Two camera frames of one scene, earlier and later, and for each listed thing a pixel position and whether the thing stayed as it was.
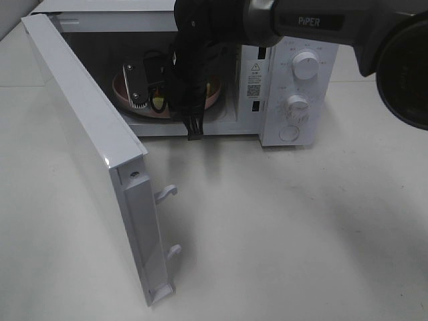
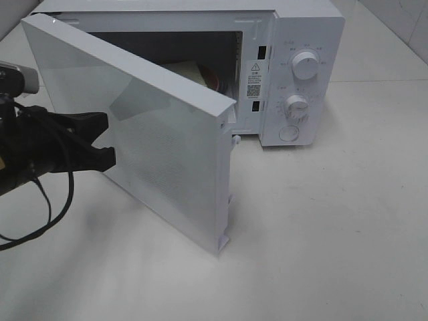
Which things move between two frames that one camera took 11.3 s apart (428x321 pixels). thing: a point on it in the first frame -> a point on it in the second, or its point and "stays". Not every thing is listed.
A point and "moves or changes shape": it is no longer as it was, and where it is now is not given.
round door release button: [289, 133] stays
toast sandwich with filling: [158, 97] moves or changes shape
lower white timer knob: [298, 108] stays
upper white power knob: [305, 65] stays
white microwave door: [134, 210] -> [172, 134]
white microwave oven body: [285, 93] stays
